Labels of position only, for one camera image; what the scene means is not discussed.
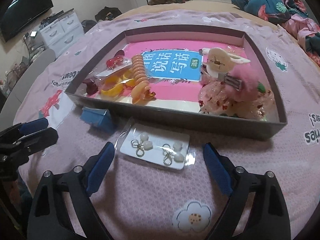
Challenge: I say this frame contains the small blue box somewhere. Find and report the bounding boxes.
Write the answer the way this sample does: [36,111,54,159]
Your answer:
[80,107,116,134]

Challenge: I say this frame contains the white flower earrings card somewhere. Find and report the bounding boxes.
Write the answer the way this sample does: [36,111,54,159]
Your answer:
[115,122,196,171]

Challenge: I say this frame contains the orange spiral hair tie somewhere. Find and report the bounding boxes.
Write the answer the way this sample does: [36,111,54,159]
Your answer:
[131,54,153,105]

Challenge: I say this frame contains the pink fluffy strawberry clip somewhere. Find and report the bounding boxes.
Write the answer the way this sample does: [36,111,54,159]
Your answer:
[218,64,266,102]

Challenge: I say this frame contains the cream white hair claw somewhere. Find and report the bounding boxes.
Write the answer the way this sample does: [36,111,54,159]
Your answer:
[199,47,251,78]

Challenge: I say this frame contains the dark red hair clip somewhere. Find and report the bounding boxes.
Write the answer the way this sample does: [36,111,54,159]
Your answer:
[82,78,99,96]

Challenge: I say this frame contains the grey bench seat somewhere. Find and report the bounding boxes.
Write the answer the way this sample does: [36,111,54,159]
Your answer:
[1,49,56,131]

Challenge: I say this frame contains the white drawer cabinet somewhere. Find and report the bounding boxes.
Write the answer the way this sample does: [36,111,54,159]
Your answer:
[35,9,85,59]

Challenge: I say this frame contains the orange yellow hair clips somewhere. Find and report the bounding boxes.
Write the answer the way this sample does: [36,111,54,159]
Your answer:
[100,68,135,99]

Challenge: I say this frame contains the pink strawberry bear blanket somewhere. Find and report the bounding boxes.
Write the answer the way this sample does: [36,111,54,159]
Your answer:
[15,10,319,239]

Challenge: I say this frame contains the red dotted scrunchies in bag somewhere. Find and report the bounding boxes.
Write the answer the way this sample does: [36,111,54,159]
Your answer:
[198,81,277,121]

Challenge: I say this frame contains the black bag on floor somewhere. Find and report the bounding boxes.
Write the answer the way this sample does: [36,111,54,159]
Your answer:
[95,7,122,22]

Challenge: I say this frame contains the dark cardboard tray box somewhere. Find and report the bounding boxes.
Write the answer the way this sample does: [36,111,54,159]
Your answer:
[65,24,287,140]

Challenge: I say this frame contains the pink book in tray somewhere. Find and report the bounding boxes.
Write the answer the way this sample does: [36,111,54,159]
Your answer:
[78,40,247,112]

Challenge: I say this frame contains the tan bed cover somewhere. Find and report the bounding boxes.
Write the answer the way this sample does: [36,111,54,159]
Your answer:
[112,0,320,68]

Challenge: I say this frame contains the teal floral quilt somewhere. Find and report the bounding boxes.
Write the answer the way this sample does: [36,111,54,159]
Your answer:
[232,0,319,64]

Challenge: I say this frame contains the black wall television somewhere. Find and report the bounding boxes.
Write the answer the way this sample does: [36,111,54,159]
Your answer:
[1,0,53,43]

